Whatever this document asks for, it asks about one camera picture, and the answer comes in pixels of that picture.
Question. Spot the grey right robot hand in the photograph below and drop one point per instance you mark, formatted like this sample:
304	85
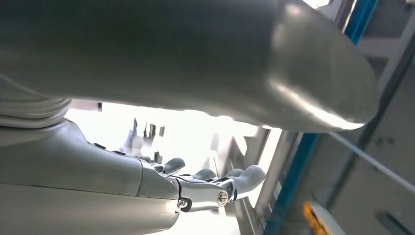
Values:
162	48

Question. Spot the blue metal shelf rack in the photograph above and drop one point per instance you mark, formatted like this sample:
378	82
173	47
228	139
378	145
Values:
291	181

